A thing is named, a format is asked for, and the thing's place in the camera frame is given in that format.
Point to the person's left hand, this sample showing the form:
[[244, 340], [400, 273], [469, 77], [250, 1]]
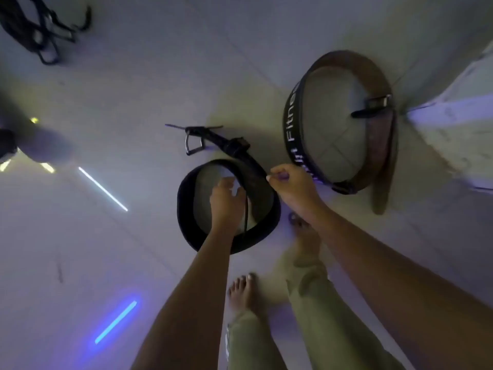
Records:
[[225, 210]]

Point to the person's right hand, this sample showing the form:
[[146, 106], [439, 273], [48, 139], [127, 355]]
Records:
[[296, 190]]

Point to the person's right fingers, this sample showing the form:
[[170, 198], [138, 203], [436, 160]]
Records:
[[283, 174]]

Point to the person's left thumb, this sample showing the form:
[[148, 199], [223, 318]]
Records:
[[241, 194]]

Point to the black weightlifting belt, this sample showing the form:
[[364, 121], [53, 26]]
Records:
[[265, 211]]

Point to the person's right forearm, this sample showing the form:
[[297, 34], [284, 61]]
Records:
[[393, 292]]

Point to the person's left forearm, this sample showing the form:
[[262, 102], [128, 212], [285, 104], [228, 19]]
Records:
[[188, 304]]

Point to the person's right foot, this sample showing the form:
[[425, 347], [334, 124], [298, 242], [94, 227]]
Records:
[[306, 240]]

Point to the person's foot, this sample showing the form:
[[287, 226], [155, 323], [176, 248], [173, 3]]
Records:
[[306, 240], [244, 294]]

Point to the brown leather weightlifting belt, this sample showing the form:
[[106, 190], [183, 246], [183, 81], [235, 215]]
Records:
[[379, 150]]

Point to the person's left foot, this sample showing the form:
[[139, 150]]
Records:
[[244, 294]]

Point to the light green trousers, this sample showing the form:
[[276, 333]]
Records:
[[327, 323]]

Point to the dark round object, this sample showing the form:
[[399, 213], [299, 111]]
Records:
[[7, 143]]

